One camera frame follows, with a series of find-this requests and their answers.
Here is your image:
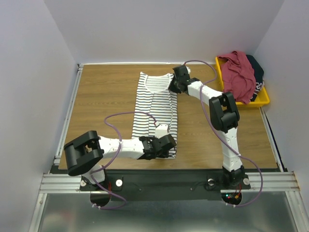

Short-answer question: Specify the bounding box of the black white striped tank top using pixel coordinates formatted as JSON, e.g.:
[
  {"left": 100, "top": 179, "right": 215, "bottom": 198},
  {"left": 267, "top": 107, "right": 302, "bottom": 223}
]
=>
[{"left": 131, "top": 71, "right": 179, "bottom": 160}]

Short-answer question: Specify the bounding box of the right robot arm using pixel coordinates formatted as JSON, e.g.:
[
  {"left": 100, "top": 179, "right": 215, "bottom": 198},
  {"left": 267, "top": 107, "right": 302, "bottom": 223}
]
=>
[{"left": 169, "top": 65, "right": 245, "bottom": 189}]

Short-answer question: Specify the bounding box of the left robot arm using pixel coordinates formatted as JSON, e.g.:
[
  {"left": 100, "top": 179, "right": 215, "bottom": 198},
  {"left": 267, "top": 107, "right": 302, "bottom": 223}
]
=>
[{"left": 64, "top": 130, "right": 176, "bottom": 190}]

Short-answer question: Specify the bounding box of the maroon red tank top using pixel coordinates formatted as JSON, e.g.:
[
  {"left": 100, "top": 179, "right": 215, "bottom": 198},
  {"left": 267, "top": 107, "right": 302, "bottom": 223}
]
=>
[{"left": 218, "top": 51, "right": 256, "bottom": 104}]

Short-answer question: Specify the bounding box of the dark navy tank top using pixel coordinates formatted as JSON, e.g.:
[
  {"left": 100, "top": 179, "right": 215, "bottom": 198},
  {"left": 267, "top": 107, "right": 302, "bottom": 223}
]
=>
[{"left": 246, "top": 55, "right": 264, "bottom": 102}]

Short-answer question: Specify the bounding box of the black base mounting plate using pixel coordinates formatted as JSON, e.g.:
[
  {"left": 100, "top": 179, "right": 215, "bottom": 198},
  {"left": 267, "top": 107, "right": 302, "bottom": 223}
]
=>
[{"left": 49, "top": 168, "right": 252, "bottom": 202}]

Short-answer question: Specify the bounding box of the yellow plastic bin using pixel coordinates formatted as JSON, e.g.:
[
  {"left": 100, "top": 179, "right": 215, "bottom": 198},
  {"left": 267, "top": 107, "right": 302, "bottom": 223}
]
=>
[{"left": 215, "top": 57, "right": 270, "bottom": 108}]

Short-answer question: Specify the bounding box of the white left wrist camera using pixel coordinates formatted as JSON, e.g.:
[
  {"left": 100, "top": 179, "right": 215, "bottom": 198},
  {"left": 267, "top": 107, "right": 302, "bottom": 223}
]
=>
[{"left": 154, "top": 124, "right": 169, "bottom": 138}]

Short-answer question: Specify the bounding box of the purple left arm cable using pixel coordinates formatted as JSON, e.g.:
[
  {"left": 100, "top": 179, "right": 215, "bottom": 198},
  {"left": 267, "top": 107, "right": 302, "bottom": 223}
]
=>
[{"left": 90, "top": 111, "right": 159, "bottom": 210}]

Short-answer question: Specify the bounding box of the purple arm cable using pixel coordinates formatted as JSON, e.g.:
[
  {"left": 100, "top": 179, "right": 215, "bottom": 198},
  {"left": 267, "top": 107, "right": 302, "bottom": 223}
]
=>
[
  {"left": 90, "top": 111, "right": 159, "bottom": 210},
  {"left": 183, "top": 59, "right": 264, "bottom": 208}
]

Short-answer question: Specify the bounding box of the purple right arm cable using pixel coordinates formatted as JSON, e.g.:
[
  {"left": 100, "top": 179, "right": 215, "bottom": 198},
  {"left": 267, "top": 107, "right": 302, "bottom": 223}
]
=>
[{"left": 183, "top": 59, "right": 264, "bottom": 208}]

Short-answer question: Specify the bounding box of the left aluminium side rail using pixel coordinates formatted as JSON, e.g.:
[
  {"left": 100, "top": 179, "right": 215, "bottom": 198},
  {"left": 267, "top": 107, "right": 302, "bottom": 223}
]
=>
[{"left": 53, "top": 64, "right": 84, "bottom": 166}]

